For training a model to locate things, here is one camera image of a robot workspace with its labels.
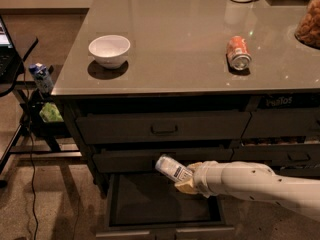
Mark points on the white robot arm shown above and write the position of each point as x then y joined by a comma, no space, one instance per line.
254,182

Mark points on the top left drawer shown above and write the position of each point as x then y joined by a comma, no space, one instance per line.
160,127

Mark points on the middle left drawer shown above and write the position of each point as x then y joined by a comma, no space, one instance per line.
145,160

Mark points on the open bottom drawer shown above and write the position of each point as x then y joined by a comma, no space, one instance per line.
147,206

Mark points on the middle right drawer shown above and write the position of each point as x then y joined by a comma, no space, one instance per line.
280,155

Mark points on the top right drawer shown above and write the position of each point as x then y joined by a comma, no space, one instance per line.
283,123

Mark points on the dark drawer cabinet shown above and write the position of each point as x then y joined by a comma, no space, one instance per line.
197,80

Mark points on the bottom right drawer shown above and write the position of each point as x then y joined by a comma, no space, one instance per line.
312,173

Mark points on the orange soda can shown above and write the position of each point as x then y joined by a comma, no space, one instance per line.
237,53

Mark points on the white bowl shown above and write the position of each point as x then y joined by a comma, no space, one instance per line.
110,51

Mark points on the green snack bag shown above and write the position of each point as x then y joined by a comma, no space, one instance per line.
50,113

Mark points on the black side table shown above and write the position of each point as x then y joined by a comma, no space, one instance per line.
32,134

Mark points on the black laptop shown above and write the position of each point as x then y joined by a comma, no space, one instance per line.
9,58

